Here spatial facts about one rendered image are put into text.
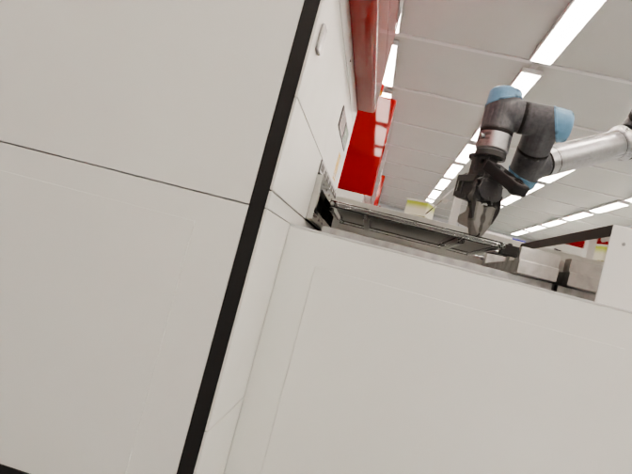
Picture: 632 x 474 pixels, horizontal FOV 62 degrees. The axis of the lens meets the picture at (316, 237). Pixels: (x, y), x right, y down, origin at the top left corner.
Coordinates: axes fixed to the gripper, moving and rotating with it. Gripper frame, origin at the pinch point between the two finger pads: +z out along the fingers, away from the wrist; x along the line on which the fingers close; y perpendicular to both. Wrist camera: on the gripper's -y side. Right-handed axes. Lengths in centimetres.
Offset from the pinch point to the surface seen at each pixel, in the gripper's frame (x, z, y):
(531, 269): -2.5, 5.1, -14.7
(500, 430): 15.6, 33.1, -31.1
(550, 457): 9, 35, -36
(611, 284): 0.7, 5.7, -33.7
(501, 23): -165, -183, 194
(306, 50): 61, -12, -24
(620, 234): 1.2, -2.9, -33.5
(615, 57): -244, -184, 157
